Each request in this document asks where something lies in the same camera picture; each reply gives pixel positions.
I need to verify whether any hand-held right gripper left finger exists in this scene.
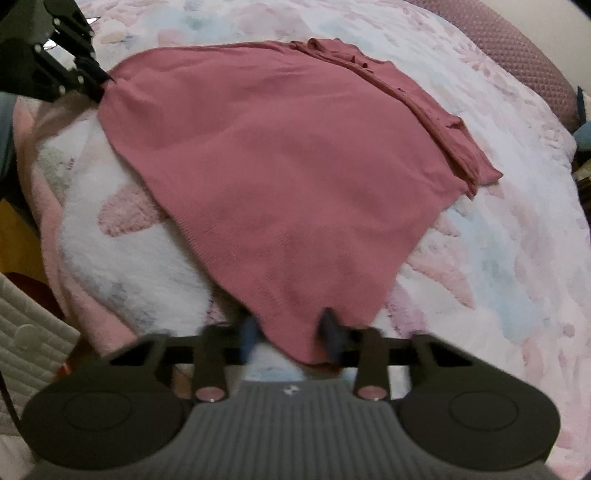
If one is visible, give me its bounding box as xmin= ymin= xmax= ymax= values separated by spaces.
xmin=110 ymin=316 xmax=260 ymax=404

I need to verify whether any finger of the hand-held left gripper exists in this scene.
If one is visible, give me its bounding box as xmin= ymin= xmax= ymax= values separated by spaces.
xmin=44 ymin=0 xmax=100 ymax=66
xmin=28 ymin=41 xmax=116 ymax=103

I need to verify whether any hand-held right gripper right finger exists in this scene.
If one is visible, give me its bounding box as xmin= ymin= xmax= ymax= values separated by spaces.
xmin=318 ymin=307 xmax=482 ymax=403

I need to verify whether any pink turtleneck sweater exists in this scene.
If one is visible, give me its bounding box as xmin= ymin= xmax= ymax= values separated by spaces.
xmin=98 ymin=38 xmax=504 ymax=366

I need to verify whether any floral fleece blanket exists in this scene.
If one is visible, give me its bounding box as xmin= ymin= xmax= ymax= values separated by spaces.
xmin=28 ymin=0 xmax=591 ymax=468

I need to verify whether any white quilted bag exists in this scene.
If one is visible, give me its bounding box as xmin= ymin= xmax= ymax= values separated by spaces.
xmin=0 ymin=271 xmax=80 ymax=437

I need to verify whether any teal cloth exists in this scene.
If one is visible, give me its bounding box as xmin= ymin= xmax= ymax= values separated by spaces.
xmin=573 ymin=85 xmax=591 ymax=154

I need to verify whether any pink quilted headboard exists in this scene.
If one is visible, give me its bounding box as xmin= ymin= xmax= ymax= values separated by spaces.
xmin=409 ymin=0 xmax=580 ymax=132

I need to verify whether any black cable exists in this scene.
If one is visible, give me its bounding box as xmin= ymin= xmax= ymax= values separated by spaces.
xmin=0 ymin=367 xmax=25 ymax=430

